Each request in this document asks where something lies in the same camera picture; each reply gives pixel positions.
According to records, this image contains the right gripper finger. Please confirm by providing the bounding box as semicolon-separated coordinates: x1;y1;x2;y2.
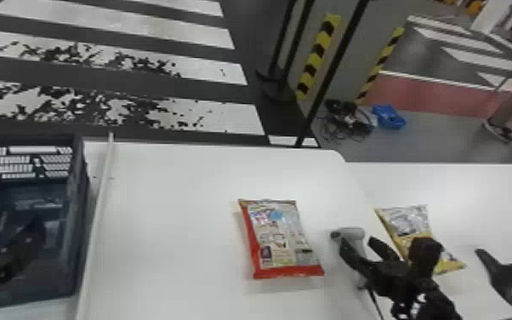
367;236;402;265
338;237;376;278

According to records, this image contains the black stand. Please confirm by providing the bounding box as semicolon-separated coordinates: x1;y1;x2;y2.
475;225;512;307

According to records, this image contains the hand scanner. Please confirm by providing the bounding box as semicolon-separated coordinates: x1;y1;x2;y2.
329;226;367;251

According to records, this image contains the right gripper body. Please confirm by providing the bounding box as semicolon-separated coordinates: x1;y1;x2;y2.
362;259;417;300

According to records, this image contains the black cable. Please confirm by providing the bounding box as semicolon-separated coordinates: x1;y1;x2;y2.
319;98;376;143

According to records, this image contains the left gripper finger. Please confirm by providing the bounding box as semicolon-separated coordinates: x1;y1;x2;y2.
7;217;47;270

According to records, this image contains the blue basket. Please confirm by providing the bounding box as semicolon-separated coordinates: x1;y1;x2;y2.
0;134;91;314

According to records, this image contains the blue box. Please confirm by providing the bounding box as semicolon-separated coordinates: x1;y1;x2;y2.
371;104;407;131

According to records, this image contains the striped post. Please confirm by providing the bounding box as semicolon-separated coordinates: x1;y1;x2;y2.
295;13;343;102
355;26;407;106

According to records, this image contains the red snack packet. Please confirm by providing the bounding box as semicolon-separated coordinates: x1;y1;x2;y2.
236;197;327;280

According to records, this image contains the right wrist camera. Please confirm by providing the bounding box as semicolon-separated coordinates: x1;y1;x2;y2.
407;237;445;281

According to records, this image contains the yellow snack packet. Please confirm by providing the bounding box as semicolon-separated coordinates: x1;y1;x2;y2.
373;204;468;276

